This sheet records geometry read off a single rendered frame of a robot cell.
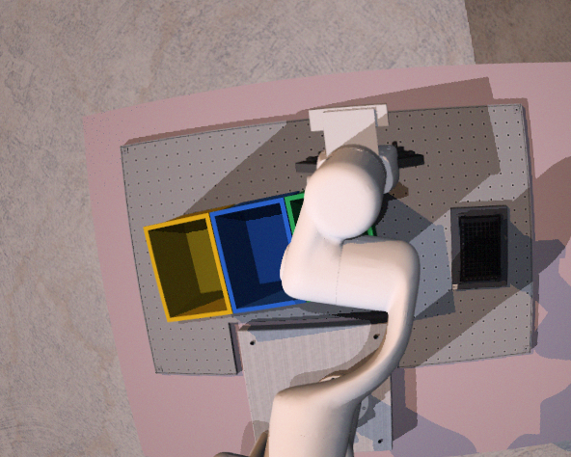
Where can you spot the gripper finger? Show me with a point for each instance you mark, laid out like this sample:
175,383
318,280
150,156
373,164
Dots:
308,166
407,161

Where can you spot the blue open-top bin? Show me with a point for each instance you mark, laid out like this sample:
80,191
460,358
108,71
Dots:
251,241

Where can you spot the yellow open bin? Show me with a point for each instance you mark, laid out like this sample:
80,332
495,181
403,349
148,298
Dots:
187,267

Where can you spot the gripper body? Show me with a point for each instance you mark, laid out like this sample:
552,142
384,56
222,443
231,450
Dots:
388,155

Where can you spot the green open-top bin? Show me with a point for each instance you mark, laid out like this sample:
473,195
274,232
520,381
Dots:
294,204

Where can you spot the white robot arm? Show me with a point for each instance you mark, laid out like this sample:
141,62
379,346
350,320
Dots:
328,261

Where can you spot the black well plate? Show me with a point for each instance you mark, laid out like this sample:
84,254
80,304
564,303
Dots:
475,231

